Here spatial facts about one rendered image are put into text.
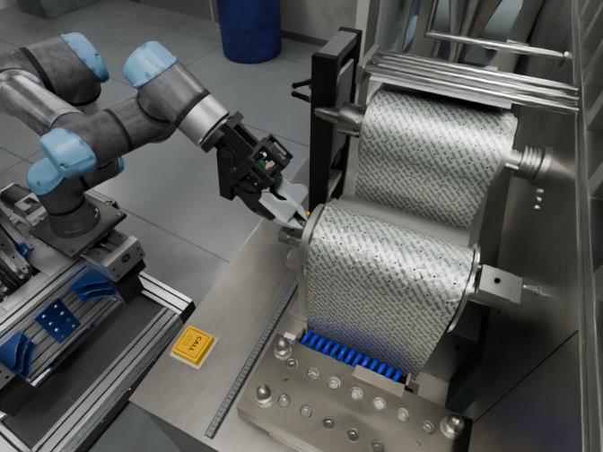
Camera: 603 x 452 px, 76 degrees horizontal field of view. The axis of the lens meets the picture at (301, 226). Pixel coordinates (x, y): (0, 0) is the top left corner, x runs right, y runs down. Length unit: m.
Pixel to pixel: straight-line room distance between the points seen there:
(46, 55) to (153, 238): 1.62
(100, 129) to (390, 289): 0.51
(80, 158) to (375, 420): 0.65
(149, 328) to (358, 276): 1.37
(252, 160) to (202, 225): 1.91
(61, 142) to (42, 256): 0.95
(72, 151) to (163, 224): 1.91
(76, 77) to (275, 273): 0.66
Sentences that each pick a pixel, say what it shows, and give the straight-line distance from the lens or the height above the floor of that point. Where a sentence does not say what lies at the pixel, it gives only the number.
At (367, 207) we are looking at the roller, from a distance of 0.76.
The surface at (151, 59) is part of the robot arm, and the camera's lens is 0.63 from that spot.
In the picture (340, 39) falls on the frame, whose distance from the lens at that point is 0.89.
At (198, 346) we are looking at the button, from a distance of 0.96.
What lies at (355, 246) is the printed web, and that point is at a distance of 0.60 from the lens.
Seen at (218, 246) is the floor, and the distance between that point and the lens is 2.34.
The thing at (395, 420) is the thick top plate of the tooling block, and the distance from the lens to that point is 0.78.
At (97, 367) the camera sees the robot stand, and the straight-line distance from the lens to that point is 1.88.
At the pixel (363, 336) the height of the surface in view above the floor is 1.09.
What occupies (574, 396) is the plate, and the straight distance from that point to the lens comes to 0.42.
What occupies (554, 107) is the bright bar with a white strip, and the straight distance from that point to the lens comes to 0.74.
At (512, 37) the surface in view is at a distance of 1.47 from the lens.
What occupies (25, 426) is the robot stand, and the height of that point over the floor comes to 0.21.
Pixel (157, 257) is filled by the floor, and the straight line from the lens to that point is 2.38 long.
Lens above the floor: 1.76
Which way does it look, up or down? 48 degrees down
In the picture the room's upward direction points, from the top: straight up
